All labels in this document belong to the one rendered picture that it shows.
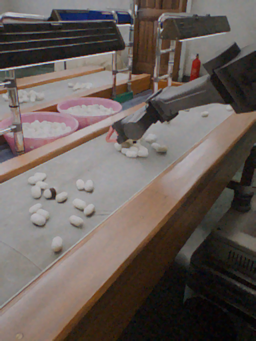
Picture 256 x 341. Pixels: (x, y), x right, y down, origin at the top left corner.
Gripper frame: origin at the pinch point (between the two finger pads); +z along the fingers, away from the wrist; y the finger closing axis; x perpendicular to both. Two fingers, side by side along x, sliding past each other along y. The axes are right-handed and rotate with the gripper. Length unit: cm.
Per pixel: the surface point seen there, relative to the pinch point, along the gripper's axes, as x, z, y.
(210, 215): 70, 32, -88
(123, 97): -18, 30, -65
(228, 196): 71, 29, -118
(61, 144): -5.3, 5.5, 14.0
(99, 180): 9.0, -8.2, 21.2
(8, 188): -0.6, 4.1, 37.7
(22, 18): -30.8, -17.8, 26.5
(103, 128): -4.4, 4.4, -6.1
